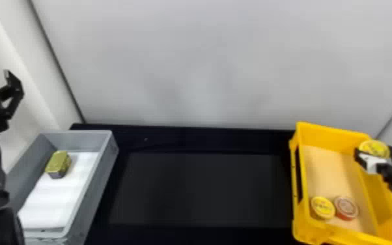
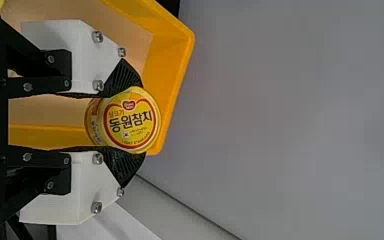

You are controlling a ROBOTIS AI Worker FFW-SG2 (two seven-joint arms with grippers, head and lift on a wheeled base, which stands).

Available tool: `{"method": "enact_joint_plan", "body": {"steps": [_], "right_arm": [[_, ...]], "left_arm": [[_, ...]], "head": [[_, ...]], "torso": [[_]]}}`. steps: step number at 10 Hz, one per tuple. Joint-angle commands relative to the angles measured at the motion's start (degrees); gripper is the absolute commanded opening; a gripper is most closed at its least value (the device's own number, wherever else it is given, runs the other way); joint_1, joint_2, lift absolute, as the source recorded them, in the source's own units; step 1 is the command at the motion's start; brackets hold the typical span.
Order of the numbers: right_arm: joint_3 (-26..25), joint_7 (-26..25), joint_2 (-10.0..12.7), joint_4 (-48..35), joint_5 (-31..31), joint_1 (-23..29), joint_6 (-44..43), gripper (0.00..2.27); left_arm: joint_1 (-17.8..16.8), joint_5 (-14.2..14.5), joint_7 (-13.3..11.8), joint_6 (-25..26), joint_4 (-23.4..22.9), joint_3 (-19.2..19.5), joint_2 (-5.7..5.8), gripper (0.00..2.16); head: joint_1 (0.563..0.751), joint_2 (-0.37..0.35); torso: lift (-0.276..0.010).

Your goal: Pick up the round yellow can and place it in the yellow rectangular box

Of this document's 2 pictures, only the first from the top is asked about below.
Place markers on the yellow can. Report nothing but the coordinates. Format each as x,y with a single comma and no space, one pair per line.
322,207
374,148

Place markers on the black mat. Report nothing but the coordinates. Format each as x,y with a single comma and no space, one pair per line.
199,190

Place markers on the white foam pad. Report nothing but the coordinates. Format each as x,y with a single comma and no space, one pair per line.
54,200

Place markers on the grey box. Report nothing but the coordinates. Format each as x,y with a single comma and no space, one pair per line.
95,178

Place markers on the yellow box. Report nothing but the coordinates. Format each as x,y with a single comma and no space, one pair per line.
332,171

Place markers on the red can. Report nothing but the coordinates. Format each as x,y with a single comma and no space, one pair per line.
346,208

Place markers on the gold rectangular tin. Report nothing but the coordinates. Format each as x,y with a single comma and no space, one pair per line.
58,164

